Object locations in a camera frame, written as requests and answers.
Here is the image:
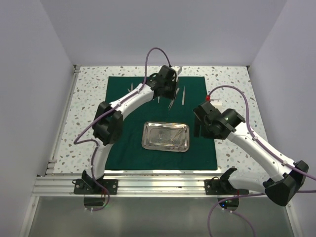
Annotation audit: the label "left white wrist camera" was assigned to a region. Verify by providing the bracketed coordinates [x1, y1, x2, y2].
[172, 66, 182, 76]

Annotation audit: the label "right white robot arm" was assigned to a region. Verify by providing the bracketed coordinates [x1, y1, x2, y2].
[193, 101, 309, 206]

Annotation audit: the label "aluminium mounting rail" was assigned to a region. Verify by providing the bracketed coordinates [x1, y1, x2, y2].
[32, 174, 292, 198]

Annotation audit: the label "steel instrument tray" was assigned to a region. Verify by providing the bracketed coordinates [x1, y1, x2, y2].
[141, 121, 190, 153]

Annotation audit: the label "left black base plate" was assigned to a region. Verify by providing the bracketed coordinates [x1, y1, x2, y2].
[72, 179, 119, 195]

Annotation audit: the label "dark green surgical cloth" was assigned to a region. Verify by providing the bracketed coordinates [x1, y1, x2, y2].
[105, 77, 217, 170]

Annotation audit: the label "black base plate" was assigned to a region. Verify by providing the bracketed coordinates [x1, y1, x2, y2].
[204, 177, 249, 196]
[72, 179, 119, 195]

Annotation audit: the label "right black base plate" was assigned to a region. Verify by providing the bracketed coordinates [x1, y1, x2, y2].
[204, 177, 249, 196]

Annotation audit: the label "pointed steel tweezers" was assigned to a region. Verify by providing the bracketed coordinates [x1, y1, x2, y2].
[182, 86, 185, 106]

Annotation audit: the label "steel needle holder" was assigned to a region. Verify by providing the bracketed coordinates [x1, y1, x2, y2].
[147, 144, 180, 151]

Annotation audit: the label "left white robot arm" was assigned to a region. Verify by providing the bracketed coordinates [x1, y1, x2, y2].
[81, 65, 182, 194]

